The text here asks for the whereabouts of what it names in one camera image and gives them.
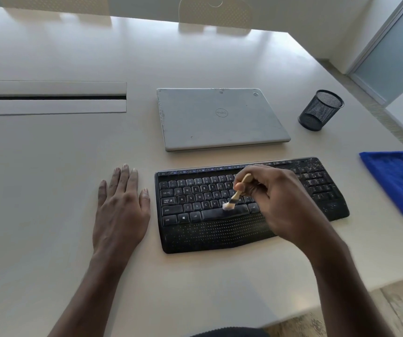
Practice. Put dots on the person's right hand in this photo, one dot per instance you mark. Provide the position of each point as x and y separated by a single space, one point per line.
282 207

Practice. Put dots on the person's left hand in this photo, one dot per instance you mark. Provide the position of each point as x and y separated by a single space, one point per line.
121 214

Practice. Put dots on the small wooden brush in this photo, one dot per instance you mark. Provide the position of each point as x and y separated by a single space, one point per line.
245 179

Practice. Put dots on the black keyboard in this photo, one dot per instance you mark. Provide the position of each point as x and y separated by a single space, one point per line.
194 228

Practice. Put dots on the blue microfibre cloth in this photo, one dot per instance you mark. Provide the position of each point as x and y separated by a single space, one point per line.
394 182

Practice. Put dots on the person's left forearm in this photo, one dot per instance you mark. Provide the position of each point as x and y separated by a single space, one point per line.
82 301

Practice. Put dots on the person's right forearm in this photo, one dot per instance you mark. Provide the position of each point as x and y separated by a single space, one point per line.
355 298

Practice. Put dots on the person's black clothing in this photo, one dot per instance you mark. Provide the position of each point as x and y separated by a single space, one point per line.
229 333

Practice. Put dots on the black mesh pen holder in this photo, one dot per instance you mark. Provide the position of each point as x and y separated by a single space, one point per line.
320 111

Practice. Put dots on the silver laptop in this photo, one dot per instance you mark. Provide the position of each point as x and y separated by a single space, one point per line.
194 122

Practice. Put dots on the frosted glass door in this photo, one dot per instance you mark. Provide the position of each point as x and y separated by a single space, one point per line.
389 49

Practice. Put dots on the cream perforated chair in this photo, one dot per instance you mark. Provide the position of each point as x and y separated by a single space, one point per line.
215 12
52 0

